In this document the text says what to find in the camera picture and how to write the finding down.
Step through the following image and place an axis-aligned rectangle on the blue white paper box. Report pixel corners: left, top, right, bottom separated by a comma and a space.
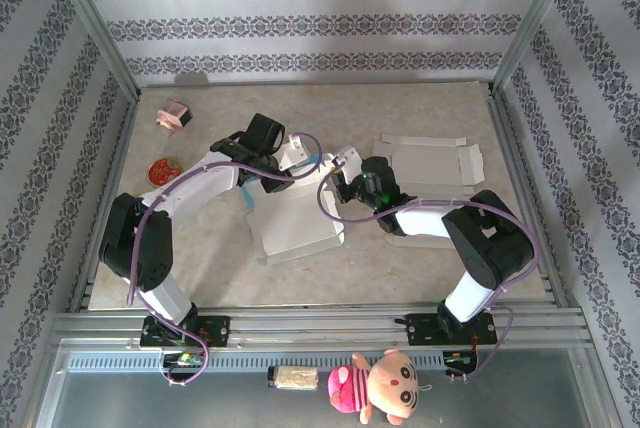
239, 150, 347, 267

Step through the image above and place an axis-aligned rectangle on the small pink toy box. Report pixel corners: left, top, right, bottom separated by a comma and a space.
155, 98, 194, 135

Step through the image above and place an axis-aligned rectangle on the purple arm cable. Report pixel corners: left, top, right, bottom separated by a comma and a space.
127, 132, 324, 388
317, 160, 541, 383

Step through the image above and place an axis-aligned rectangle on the small circuit board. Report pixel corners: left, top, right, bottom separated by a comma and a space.
442, 349, 480, 379
160, 350, 207, 370

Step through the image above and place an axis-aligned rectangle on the red round disc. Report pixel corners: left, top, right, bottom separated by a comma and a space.
147, 157, 186, 187

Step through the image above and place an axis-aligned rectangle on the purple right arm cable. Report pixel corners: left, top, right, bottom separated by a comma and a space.
317, 160, 541, 383

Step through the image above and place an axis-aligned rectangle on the aluminium frame post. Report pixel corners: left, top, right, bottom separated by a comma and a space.
42, 0, 142, 99
490, 0, 586, 95

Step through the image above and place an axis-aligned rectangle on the aluminium side rail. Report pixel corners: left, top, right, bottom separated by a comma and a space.
68, 90, 144, 313
485, 82, 571, 309

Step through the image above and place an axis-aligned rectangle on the grey metal shelf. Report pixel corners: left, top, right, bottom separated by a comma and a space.
29, 340, 619, 428

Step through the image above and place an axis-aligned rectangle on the white roll with black cap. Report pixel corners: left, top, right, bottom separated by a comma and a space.
267, 365, 320, 392

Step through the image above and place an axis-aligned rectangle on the yellow white paper box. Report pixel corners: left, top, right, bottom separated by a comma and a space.
372, 133, 486, 249

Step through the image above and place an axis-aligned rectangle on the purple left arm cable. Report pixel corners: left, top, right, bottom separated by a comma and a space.
127, 132, 324, 388

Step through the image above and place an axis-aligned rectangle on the aluminium cross rail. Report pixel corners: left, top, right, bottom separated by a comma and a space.
49, 305, 594, 349

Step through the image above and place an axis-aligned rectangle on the pink plush doll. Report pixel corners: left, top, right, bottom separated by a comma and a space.
327, 349, 432, 425

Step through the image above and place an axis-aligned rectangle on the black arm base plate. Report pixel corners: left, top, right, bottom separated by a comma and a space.
139, 315, 232, 349
405, 312, 499, 348

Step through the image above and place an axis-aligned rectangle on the grey slotted cable duct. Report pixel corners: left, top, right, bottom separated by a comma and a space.
64, 350, 449, 374

